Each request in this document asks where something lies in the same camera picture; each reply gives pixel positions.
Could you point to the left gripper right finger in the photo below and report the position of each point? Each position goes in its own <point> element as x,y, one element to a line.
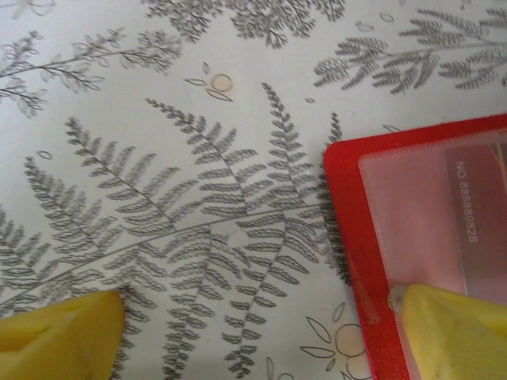
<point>455,340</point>

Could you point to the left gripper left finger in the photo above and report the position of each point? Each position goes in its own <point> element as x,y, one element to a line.
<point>51,344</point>

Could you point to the red VIP card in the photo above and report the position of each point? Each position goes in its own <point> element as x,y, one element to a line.
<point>483,217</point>

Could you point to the red card holder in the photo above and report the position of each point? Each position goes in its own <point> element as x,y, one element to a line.
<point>344,237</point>

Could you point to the floral tablecloth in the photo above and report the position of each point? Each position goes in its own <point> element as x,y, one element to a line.
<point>158,118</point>

